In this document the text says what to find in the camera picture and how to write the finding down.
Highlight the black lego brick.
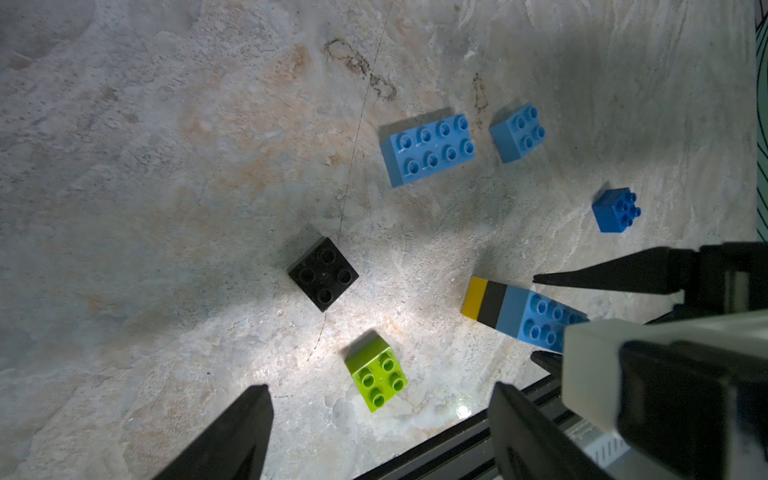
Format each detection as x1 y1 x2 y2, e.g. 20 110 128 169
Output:
288 237 359 312

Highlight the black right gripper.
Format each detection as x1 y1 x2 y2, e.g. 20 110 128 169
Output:
533 242 767 318

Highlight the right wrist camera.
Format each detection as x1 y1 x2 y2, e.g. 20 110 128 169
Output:
562 310 767 479

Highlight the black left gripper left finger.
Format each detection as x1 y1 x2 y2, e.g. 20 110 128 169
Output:
156 385 274 479

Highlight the blue long lego brick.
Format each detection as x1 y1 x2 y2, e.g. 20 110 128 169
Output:
496 286 589 354

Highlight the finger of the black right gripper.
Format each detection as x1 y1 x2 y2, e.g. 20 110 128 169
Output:
530 350 564 378

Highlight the small blue lego brick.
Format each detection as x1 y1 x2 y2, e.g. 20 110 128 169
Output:
490 102 546 163

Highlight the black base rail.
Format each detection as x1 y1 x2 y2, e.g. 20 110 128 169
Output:
359 375 630 479

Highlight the yellow lego brick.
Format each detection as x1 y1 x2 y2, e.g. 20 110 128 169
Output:
461 277 488 321

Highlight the green lego brick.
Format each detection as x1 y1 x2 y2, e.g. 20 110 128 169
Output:
345 331 409 413

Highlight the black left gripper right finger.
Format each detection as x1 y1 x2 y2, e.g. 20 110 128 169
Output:
488 382 610 480

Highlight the blue square lego brick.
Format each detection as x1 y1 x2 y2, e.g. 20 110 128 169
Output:
592 188 642 233

